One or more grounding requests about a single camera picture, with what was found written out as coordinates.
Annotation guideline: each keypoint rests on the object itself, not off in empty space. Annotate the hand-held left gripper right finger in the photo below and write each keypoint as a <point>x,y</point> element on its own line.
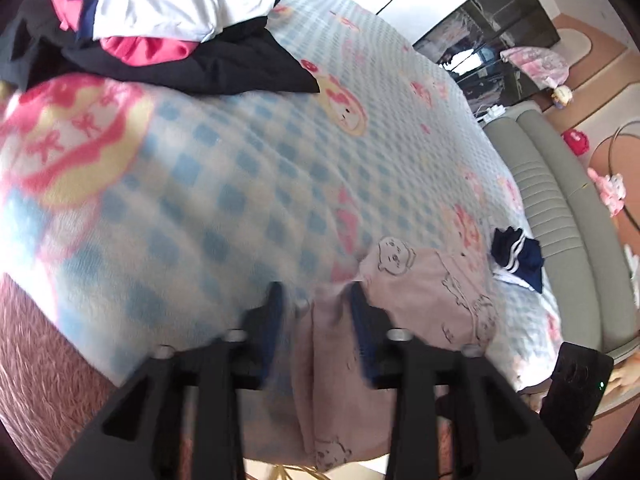
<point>362,332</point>

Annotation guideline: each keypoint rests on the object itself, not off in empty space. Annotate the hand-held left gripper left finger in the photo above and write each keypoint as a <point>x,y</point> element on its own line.
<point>272,325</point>

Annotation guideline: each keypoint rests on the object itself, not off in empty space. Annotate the pink printed garment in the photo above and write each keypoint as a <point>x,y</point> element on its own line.
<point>425,300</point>

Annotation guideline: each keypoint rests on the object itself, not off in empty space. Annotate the pile of mixed clothes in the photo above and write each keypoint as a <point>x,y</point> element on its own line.
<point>225,70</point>

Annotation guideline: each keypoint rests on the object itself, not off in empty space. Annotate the person's right hand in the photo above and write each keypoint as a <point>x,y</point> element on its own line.
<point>621,377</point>

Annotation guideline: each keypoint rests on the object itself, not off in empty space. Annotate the navy garment with white stripes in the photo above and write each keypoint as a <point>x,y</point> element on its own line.
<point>520,255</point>

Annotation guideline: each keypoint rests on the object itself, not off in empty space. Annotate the blue checkered printed blanket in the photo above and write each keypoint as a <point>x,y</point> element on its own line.
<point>225,160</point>

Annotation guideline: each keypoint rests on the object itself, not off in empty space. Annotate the pink plush toy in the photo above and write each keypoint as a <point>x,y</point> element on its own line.
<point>611,191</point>

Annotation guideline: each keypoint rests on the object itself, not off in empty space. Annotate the grey padded headboard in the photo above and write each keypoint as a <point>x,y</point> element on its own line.
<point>550,185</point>

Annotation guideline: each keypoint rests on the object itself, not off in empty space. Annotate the maroon fuzzy bed sheet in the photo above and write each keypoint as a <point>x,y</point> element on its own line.
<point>50,360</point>

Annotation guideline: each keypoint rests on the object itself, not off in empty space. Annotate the thin metal hoop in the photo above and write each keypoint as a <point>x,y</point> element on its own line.
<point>611,160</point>

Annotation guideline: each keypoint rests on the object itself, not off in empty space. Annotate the red plush toy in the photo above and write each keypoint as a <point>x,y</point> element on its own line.
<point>575,141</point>

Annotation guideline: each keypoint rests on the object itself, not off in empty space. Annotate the small white figurine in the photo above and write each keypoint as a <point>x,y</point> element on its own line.
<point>562,96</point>

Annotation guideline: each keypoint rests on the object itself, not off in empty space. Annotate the magenta garment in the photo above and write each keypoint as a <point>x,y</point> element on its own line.
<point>145,50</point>

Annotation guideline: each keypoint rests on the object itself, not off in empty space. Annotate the dark glass wardrobe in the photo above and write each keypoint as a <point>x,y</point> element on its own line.
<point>500,25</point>

